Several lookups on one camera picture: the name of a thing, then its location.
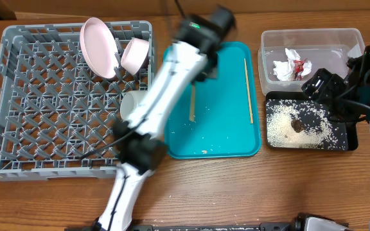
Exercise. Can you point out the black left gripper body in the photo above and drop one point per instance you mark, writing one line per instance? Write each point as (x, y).
(210, 72)

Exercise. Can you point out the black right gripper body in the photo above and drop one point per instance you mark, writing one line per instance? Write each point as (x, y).
(318, 86)

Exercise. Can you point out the white and red wrapper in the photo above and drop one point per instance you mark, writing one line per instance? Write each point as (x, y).
(294, 69)

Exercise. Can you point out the brown food scrap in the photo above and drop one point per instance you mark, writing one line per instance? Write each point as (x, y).
(297, 125)

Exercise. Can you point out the pile of rice grains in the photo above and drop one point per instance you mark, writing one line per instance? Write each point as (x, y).
(284, 131)

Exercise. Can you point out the wooden chopstick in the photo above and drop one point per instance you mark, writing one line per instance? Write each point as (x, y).
(192, 103)
(248, 91)

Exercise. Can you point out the small white plate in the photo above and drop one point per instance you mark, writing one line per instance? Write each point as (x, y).
(135, 55)

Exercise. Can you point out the grey bowl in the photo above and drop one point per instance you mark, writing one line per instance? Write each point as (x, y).
(130, 101)

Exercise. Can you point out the large white plate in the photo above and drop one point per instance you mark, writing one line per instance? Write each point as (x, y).
(99, 48)

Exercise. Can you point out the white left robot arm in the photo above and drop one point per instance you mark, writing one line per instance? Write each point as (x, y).
(193, 57)

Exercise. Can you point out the black waste tray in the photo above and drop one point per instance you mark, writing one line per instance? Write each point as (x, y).
(352, 138)

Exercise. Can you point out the clear plastic waste bin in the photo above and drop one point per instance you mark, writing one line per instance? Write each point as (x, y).
(327, 48)

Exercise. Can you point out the grey plastic dishwasher rack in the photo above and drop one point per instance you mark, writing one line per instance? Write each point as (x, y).
(53, 108)

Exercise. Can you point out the teal plastic serving tray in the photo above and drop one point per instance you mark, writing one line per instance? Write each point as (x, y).
(222, 125)

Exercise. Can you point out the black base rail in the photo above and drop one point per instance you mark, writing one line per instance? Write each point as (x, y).
(303, 221)

